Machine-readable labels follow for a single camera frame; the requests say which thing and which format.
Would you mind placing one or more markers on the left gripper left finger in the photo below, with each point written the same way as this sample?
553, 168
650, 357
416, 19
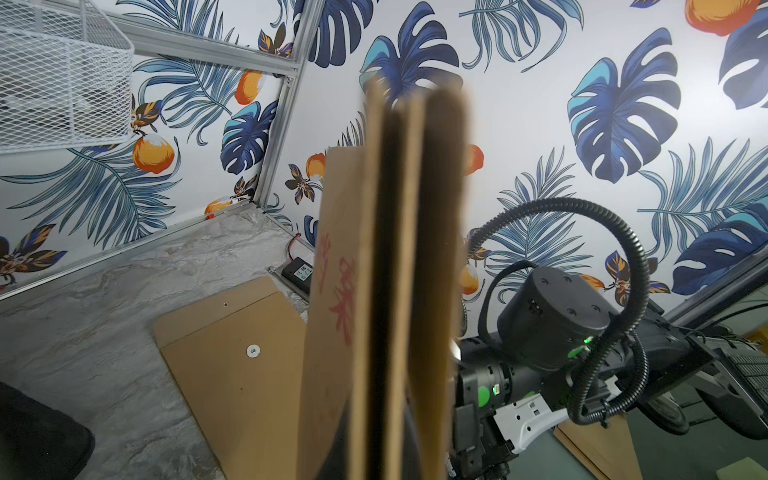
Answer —
334, 467

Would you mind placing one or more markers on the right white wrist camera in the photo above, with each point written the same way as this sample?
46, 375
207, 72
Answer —
522, 422

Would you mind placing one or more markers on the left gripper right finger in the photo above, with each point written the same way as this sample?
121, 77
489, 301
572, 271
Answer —
411, 453

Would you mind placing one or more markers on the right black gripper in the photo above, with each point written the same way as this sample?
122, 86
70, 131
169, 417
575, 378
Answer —
483, 386

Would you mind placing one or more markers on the black plastic tool case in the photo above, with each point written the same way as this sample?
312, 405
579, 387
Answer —
38, 442

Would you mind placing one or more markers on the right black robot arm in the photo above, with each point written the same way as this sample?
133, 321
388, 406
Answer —
561, 352

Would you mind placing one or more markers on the black power adapter brick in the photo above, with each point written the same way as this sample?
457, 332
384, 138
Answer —
298, 273

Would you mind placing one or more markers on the brown kraft file bag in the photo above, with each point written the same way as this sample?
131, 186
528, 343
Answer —
237, 358
385, 295

